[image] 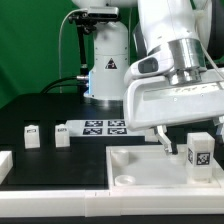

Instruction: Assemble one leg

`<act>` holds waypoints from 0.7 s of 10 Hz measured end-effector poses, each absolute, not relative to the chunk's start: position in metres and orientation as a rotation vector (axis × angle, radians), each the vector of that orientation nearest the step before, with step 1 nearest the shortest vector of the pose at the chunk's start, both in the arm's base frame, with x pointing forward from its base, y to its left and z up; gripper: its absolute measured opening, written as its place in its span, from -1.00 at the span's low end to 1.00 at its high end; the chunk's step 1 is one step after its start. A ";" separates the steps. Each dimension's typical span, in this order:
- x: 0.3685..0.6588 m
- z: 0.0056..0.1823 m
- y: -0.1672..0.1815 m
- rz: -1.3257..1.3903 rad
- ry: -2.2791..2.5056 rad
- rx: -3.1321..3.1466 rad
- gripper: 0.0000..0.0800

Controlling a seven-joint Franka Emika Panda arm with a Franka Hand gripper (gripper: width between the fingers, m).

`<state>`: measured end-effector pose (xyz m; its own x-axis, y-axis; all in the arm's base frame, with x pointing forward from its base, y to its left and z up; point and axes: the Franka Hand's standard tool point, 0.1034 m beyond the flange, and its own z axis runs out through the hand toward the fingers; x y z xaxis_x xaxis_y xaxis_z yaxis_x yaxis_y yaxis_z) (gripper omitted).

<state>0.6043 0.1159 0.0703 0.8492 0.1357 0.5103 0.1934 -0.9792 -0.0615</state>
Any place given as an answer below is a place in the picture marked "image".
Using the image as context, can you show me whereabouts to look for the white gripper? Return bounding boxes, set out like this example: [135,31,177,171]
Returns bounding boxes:
[123,69,224,155]

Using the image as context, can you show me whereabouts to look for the white square tabletop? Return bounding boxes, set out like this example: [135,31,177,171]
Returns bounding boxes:
[106,145,224,189]

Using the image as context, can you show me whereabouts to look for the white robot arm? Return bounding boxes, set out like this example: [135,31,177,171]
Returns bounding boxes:
[123,0,224,151]

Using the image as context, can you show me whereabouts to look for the white U-shaped obstacle fence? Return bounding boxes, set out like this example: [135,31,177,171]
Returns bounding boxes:
[0,147,224,218]

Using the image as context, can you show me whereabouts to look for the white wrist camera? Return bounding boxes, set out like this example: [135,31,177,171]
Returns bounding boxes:
[124,56,174,85]

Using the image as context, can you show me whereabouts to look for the white fiducial marker base plate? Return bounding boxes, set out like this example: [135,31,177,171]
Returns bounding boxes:
[66,119,144,137]

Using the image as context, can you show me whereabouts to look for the black camera on stand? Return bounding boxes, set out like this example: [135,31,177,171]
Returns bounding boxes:
[69,6,120,35]

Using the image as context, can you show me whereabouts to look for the black cable bundle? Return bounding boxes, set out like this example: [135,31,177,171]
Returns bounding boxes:
[40,76,89,94]

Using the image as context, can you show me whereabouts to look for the white cable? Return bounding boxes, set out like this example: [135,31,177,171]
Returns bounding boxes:
[58,9,83,94]

